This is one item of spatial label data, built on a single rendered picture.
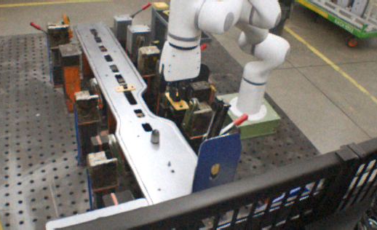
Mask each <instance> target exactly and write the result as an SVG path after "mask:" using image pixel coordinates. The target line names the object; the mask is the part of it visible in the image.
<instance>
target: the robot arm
mask: <svg viewBox="0 0 377 230"><path fill-rule="evenodd" d="M280 18H281V9H280V6H279V3H278V1H277V0H170V15H169V23H168V32H167V40H168V41H166V42H165V44H164V48H163V50H162V56H161V60H160V66H159V72H160V75H159V78H158V80H157V81H158V82H159V83H162V84H167V85H168V87H169V98H170V99H172V101H173V102H175V101H176V99H177V94H178V96H179V97H180V98H181V100H185V96H186V88H187V87H189V84H190V83H191V82H192V81H193V80H195V79H198V78H199V77H200V74H199V70H200V64H201V49H200V41H201V35H202V31H205V32H208V33H212V34H218V35H220V34H223V33H225V32H227V30H228V29H230V28H232V27H233V26H236V27H237V28H238V29H240V30H241V31H242V33H241V34H240V38H239V48H240V49H241V50H242V51H244V52H245V53H247V54H249V55H252V56H255V57H257V58H260V59H262V60H263V61H257V62H254V61H251V62H249V63H247V64H246V66H245V69H244V71H243V75H242V81H241V85H240V88H239V94H238V97H237V98H234V99H233V100H231V101H230V103H229V104H231V107H229V109H230V112H232V114H233V115H235V116H236V117H237V118H239V117H240V116H241V115H243V114H247V115H248V116H249V117H248V119H247V120H248V121H257V120H260V119H262V118H264V117H265V115H266V107H265V105H264V104H263V101H262V99H263V94H264V91H265V89H266V84H267V81H268V78H269V73H270V72H271V70H272V69H274V68H276V67H277V66H279V65H281V64H282V63H284V61H285V60H286V59H287V58H288V56H289V52H290V46H289V44H288V42H287V41H286V40H284V39H282V38H280V37H278V36H275V35H273V34H270V33H269V29H273V28H274V27H275V26H276V25H277V24H278V23H279V22H280ZM177 80H181V83H179V86H178V91H177V89H176V82H177Z"/></svg>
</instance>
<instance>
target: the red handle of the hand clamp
mask: <svg viewBox="0 0 377 230"><path fill-rule="evenodd" d="M248 117H249V116H248V115H247V114H243V115H241V116H240V117H239V118H237V119H235V120H234V121H233V122H232V123H231V124H229V125H228V126H227V127H225V128H223V130H221V133H220V135H219V137H220V136H223V135H225V134H227V133H228V132H230V131H231V130H233V127H234V124H237V126H239V125H240V124H241V123H243V122H244V121H245V120H247V119H248Z"/></svg>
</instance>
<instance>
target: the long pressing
mask: <svg viewBox="0 0 377 230"><path fill-rule="evenodd" d="M73 29H74V31H75V34H76V37H77V39H78V40H79V43H80V45H81V46H82V49H83V52H84V54H85V56H86V58H87V61H88V63H89V65H90V67H91V69H92V72H93V73H94V76H95V78H96V80H97V81H98V85H99V87H100V89H101V91H102V92H103V94H104V97H105V100H106V102H107V104H108V106H109V108H110V109H111V112H112V114H113V115H114V119H115V121H116V131H115V137H116V139H117V141H118V143H119V146H120V148H121V150H122V152H123V154H124V157H125V159H126V160H127V162H128V164H129V168H130V170H131V172H132V174H133V176H134V178H135V180H136V183H137V185H138V187H139V188H140V191H141V193H142V195H143V197H144V198H145V199H146V200H147V202H148V204H149V205H152V204H154V203H157V202H161V201H165V200H170V199H174V198H176V197H181V196H184V195H187V194H190V192H191V184H192V181H193V176H194V168H195V167H196V166H197V159H198V156H197V155H196V154H195V153H194V151H193V150H192V148H191V147H190V145H189V144H188V142H187V141H186V138H185V137H184V136H183V134H182V133H181V131H180V130H179V129H178V127H177V125H176V124H175V123H174V122H173V121H171V120H169V119H165V118H160V117H158V116H154V115H153V114H152V113H151V111H150V110H149V108H148V106H147V105H146V103H145V101H144V100H143V99H142V96H143V95H144V94H145V92H146V91H147V84H146V83H145V82H144V80H143V79H142V77H141V76H140V73H139V72H138V71H137V69H136V68H135V66H134V65H133V64H132V62H131V60H130V59H129V57H128V56H127V54H126V52H125V51H124V50H123V49H122V48H123V47H122V46H121V44H120V43H119V42H118V41H117V39H116V37H115V35H114V34H113V33H112V31H111V29H110V28H109V27H108V25H107V23H105V22H96V23H80V24H77V25H74V26H73ZM92 29H95V31H97V32H98V36H93V35H94V34H92V33H91V32H90V30H92ZM104 34H105V35H104ZM95 37H100V39H101V41H102V42H101V43H97V42H96V41H95V39H94V38H95ZM99 46H104V47H105V48H106V50H107V52H101V50H100V48H99ZM105 55H110V56H111V59H112V60H113V61H112V62H107V61H106V59H105V58H104V56H105ZM111 65H115V66H116V67H117V68H118V71H119V72H118V73H113V72H112V71H111V69H110V67H109V66H111ZM116 75H122V78H123V79H124V81H125V82H126V85H131V84H134V85H135V86H136V88H137V89H136V90H128V91H130V92H131V93H132V95H133V97H134V99H135V100H136V101H137V104H136V105H130V103H129V102H128V100H127V99H126V97H125V94H124V92H125V91H124V92H116V90H115V87H120V86H119V83H118V82H117V80H116V77H115V76H116ZM135 110H141V111H142V112H143V114H144V116H145V117H144V118H137V117H136V114H135V112H134V111H135ZM130 121H132V122H130ZM146 123H148V124H150V125H151V129H152V130H153V129H158V130H159V132H160V139H159V142H158V143H152V142H151V132H145V130H144V129H143V127H142V124H146ZM137 135H139V137H137ZM169 161H170V166H167V165H168V163H169ZM172 169H174V172H171V170H172ZM158 189H160V191H159V190H158Z"/></svg>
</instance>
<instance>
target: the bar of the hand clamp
mask: <svg viewBox="0 0 377 230"><path fill-rule="evenodd" d="M210 107H211V109H212V111H214V114H213V117H212V120H211V123H210V126H209V128H208V131H207V134H206V137H205V140H206V139H208V138H214V137H219V135H220V133H221V130H222V127H223V122H224V120H225V118H226V115H227V113H228V110H229V107H231V104H229V103H228V102H227V101H226V100H224V99H222V100H218V102H216V101H213V102H212V103H211V105H210Z"/></svg>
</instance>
